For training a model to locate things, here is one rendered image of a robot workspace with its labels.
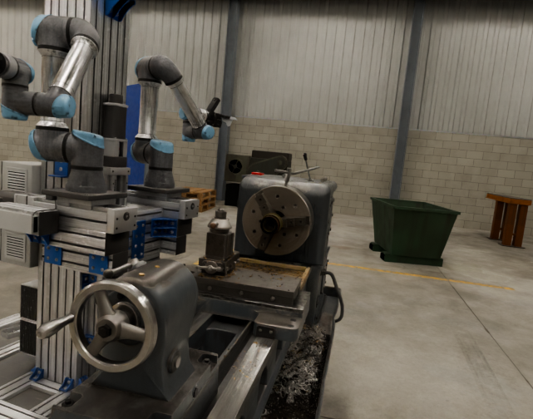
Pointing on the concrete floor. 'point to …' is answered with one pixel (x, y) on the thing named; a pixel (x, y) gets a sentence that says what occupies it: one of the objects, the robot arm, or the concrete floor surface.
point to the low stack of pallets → (201, 197)
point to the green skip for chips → (411, 230)
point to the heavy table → (509, 219)
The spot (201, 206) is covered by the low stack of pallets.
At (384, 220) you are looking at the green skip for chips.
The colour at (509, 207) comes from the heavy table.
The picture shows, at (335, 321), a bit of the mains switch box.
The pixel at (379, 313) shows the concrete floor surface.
